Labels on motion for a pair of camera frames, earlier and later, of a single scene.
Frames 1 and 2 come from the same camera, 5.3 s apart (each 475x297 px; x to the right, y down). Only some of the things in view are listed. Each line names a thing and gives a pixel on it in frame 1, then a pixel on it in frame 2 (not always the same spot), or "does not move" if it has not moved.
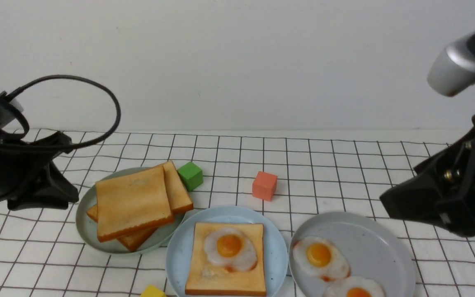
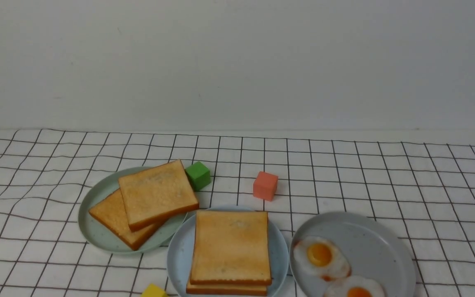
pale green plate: (88, 225) does not move
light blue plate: (179, 249) does not move
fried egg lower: (353, 286) does not move
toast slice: (132, 201) -> (231, 247)
